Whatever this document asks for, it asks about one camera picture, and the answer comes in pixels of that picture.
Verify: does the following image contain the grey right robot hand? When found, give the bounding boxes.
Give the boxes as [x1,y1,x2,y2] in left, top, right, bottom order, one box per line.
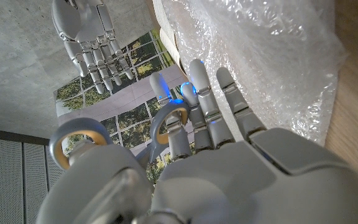
[51,0,135,95]

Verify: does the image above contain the grey scissors with yellow handles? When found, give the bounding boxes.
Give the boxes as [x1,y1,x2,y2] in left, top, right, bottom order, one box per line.
[48,99,191,170]

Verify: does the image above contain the printed forest window backdrop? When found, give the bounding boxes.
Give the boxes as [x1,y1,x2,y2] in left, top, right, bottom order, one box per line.
[53,28,198,184]

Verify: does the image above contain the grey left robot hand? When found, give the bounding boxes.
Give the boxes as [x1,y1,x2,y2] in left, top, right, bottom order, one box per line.
[35,58,358,224]

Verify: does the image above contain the large clear bubble wrap sheet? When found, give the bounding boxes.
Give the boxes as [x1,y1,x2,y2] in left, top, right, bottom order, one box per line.
[162,0,349,147]

